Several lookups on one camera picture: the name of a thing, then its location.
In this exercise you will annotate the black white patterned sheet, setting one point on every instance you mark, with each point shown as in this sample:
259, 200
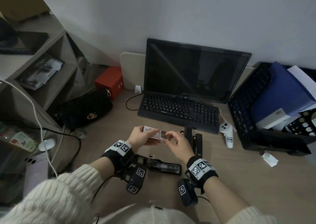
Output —
302, 125

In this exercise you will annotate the person's right hand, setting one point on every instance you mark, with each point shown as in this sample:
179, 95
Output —
181, 148

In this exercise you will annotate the slim black stapler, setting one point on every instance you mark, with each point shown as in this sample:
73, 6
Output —
198, 144

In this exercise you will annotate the white plug adapter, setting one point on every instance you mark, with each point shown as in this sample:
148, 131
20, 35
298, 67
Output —
138, 89

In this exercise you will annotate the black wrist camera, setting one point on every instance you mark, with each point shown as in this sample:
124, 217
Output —
187, 193
137, 179

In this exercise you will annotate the black keyboard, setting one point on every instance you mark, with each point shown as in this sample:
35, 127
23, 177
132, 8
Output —
177, 110

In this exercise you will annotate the black computer monitor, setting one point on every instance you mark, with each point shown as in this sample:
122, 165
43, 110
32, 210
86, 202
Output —
195, 70

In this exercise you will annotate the person's right forearm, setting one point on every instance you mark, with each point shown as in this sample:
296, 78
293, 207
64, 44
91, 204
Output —
229, 201

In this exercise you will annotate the white cardboard box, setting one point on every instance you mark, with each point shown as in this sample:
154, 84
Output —
272, 118

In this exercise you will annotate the cream knitted sweater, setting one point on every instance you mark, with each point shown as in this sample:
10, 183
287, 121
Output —
148, 215

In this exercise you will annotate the crumpled white paper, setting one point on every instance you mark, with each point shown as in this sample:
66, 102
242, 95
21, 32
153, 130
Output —
269, 159

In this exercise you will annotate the brown cardboard box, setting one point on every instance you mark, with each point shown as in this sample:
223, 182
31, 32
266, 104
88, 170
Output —
22, 0

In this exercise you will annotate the grey bag charm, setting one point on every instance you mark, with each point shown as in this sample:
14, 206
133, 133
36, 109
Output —
83, 134

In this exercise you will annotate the person's left hand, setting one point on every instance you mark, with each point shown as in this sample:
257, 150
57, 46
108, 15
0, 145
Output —
142, 138

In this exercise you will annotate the white computer mouse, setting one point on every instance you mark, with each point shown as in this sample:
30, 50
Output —
47, 144

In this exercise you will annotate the grey top stapler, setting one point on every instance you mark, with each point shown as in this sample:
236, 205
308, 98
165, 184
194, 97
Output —
163, 165

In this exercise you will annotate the red white staples box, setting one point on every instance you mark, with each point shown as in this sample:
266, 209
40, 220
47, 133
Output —
150, 132

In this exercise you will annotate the green white packet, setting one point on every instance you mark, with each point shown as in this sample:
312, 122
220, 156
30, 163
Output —
23, 142

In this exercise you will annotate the white paper sheets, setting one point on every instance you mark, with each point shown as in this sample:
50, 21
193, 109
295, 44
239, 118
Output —
302, 76

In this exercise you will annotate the black marker wristband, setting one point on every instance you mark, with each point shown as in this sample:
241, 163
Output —
118, 154
201, 172

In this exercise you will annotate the blue folder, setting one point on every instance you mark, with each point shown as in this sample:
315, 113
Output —
281, 93

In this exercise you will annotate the pale smartphone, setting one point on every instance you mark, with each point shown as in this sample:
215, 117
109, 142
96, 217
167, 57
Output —
37, 169

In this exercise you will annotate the beige shelf unit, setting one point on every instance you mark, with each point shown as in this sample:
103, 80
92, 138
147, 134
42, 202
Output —
59, 75

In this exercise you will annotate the white handheld controller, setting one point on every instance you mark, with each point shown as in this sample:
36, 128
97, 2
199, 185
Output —
228, 137

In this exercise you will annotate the small black stapler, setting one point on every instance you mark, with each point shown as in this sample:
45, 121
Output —
188, 133

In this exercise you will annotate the black white picture booklet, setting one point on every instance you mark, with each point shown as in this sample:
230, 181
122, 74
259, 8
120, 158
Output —
39, 72

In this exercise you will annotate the person's left forearm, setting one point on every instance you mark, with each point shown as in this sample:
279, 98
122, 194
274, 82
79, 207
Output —
61, 196

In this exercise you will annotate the black perforated file basket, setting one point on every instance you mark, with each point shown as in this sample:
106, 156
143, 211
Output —
243, 110

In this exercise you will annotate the black handbag gold logo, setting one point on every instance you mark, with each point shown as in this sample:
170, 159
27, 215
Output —
81, 111

